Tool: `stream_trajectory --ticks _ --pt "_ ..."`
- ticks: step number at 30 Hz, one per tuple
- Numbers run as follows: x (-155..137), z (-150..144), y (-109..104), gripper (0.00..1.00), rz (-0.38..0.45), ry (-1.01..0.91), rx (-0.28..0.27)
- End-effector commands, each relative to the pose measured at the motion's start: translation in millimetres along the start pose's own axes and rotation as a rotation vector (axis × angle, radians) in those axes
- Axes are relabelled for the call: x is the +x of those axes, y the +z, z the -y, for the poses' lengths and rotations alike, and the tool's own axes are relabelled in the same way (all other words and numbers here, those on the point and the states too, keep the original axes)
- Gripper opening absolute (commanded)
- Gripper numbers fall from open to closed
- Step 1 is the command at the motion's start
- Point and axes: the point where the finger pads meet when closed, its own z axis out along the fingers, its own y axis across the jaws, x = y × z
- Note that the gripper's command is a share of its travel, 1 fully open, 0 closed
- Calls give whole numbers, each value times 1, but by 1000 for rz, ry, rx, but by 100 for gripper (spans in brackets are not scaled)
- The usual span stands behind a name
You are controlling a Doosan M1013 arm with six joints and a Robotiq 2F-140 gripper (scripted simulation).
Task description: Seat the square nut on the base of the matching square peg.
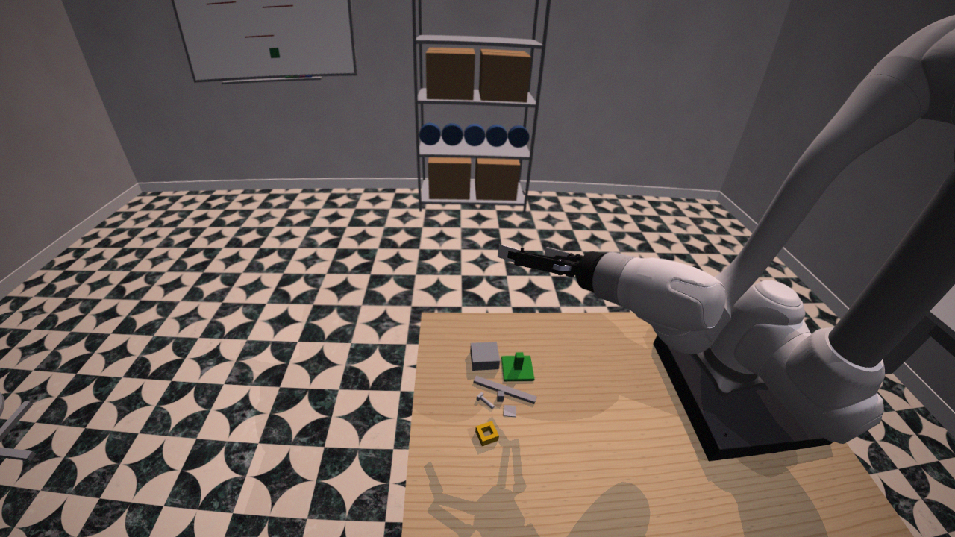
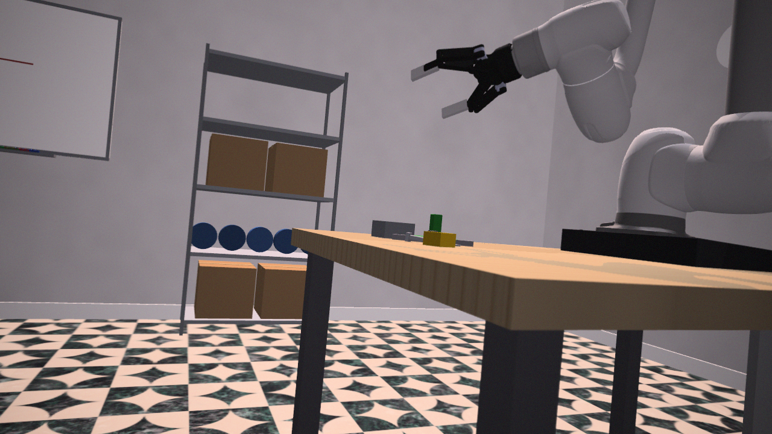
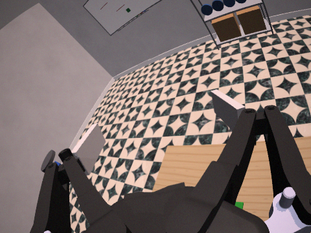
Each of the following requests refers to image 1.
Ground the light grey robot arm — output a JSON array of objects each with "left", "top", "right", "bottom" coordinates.
[{"left": 592, "top": 15, "right": 955, "bottom": 444}]

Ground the yellow square nut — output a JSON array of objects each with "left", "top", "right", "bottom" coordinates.
[{"left": 475, "top": 421, "right": 499, "bottom": 447}]

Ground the green flat plate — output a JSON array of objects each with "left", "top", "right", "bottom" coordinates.
[{"left": 501, "top": 352, "right": 534, "bottom": 382}]

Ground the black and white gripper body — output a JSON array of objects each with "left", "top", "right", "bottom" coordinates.
[{"left": 561, "top": 251, "right": 605, "bottom": 292}]

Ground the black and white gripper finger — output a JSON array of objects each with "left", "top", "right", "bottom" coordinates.
[
  {"left": 545, "top": 247, "right": 583, "bottom": 260},
  {"left": 498, "top": 245, "right": 577, "bottom": 277}
]

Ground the grey flat bar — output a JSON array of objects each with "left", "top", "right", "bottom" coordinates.
[{"left": 473, "top": 376, "right": 537, "bottom": 404}]

